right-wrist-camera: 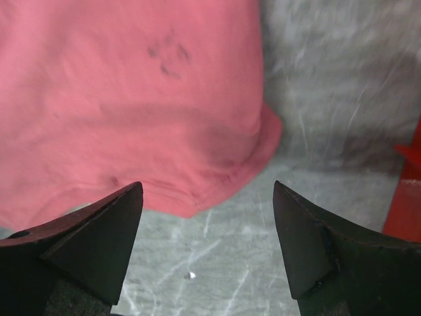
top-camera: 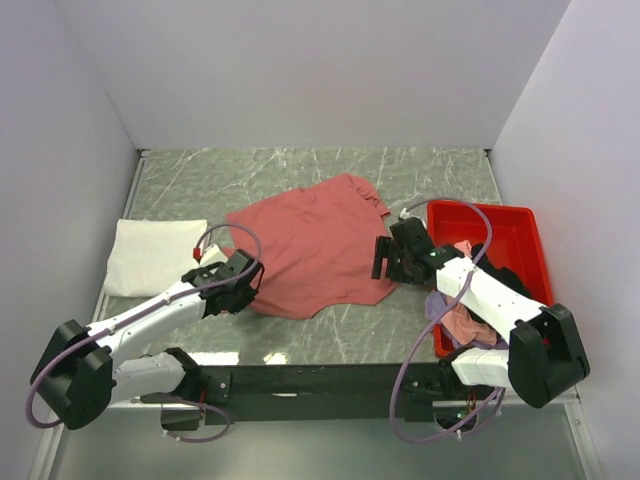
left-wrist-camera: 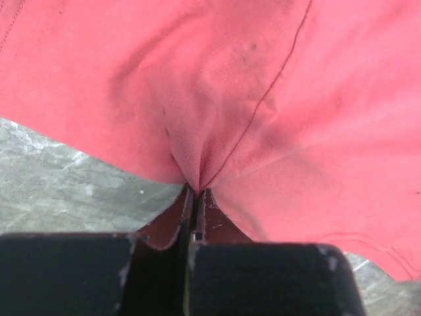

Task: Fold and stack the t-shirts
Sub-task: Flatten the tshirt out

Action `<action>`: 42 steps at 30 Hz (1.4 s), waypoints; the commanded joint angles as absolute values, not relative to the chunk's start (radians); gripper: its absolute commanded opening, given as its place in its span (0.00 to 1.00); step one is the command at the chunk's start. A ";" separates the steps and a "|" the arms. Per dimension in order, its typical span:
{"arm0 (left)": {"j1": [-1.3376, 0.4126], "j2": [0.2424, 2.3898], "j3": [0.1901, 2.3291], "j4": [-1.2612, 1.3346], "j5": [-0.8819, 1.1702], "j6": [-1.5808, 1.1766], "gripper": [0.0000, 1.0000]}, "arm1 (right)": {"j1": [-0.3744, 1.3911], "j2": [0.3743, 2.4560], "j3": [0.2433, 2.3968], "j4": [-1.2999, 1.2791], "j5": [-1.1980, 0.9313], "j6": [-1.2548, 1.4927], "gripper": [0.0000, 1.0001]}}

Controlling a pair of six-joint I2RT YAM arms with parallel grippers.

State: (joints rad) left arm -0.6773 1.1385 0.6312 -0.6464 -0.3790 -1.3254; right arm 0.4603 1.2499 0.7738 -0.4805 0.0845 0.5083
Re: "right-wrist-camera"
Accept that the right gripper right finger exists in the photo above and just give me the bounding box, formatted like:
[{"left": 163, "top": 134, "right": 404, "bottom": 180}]
[{"left": 273, "top": 182, "right": 420, "bottom": 315}]

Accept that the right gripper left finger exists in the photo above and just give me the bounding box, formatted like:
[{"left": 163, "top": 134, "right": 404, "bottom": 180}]
[{"left": 1, "top": 182, "right": 143, "bottom": 315}]

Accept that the dark pink t shirt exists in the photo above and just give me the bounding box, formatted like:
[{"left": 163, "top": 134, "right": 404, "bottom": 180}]
[{"left": 1, "top": 1, "right": 282, "bottom": 230}]

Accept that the red plastic bin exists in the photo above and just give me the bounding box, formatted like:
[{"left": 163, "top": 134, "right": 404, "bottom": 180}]
[{"left": 382, "top": 125, "right": 420, "bottom": 242}]

